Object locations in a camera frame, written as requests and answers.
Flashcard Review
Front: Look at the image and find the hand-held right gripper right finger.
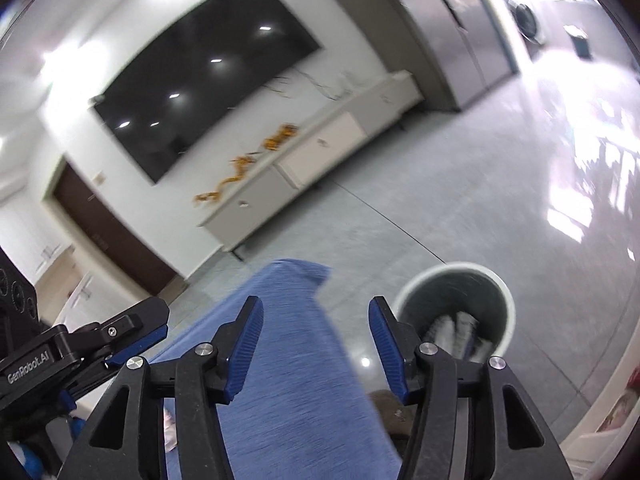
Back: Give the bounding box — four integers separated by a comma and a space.
368, 296, 573, 480

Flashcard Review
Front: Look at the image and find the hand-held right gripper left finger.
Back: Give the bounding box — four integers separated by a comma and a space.
60, 295, 265, 480

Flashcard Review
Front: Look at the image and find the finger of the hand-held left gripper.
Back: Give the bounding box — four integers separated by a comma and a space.
67, 296, 171, 358
62, 326, 169, 398

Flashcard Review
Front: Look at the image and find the white trash bin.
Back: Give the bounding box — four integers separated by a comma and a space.
392, 261, 516, 362

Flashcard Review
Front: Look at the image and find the brown round object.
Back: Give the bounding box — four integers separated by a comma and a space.
369, 390, 417, 438

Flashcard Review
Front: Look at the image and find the blue cloth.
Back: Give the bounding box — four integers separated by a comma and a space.
147, 259, 416, 480

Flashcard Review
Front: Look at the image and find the dark brown door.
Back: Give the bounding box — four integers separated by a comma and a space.
52, 157, 181, 297

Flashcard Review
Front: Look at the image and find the golden dragon figurine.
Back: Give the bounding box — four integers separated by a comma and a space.
227, 152, 261, 174
194, 180, 236, 207
263, 124, 299, 152

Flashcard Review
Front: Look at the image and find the white television cabinet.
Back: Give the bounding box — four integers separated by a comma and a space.
197, 70, 418, 253

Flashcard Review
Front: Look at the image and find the white furniture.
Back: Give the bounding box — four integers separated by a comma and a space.
560, 355, 640, 480

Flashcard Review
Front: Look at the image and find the silver refrigerator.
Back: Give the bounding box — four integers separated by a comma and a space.
400, 0, 518, 111

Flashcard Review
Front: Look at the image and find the washing machine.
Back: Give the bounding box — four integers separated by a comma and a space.
505, 0, 546, 47

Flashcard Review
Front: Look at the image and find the dark container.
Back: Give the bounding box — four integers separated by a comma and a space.
565, 25, 594, 59

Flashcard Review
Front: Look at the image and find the white wall cabinet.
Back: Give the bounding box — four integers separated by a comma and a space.
0, 199, 108, 331

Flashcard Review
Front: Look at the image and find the black wall television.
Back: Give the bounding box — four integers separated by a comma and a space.
89, 0, 322, 184

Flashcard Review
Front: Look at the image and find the wall cable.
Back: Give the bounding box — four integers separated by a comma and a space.
300, 60, 362, 103

